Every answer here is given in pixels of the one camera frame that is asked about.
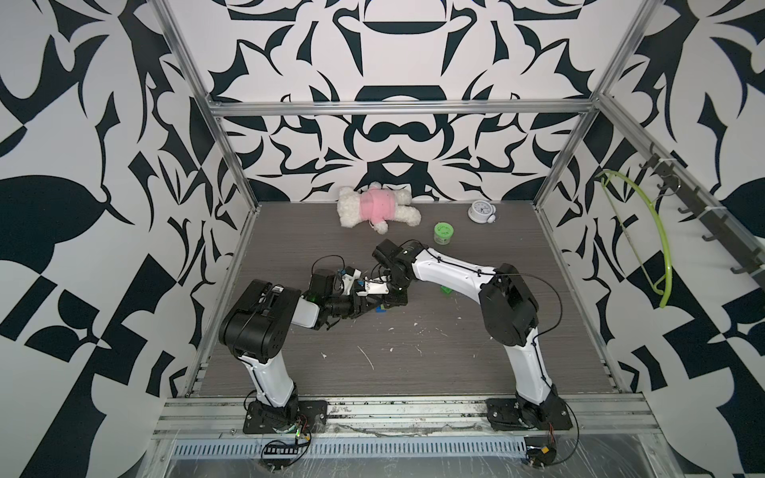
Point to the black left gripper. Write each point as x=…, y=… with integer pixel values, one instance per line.
x=364, y=308

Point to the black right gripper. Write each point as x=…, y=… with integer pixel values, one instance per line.
x=394, y=299

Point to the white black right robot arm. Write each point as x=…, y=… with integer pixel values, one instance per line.
x=508, y=307

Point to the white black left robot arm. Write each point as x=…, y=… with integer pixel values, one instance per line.
x=257, y=326

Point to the green lidded round jar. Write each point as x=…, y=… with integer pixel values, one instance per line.
x=443, y=233

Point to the white plush teddy pink shirt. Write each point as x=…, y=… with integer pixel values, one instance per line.
x=377, y=206

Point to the white alarm clock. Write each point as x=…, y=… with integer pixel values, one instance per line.
x=482, y=212

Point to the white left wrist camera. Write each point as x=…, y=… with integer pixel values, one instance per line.
x=352, y=282

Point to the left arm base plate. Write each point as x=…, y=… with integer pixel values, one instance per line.
x=297, y=415

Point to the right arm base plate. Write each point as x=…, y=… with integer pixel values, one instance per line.
x=511, y=414

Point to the black wall hook rack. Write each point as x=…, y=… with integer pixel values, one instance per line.
x=699, y=204

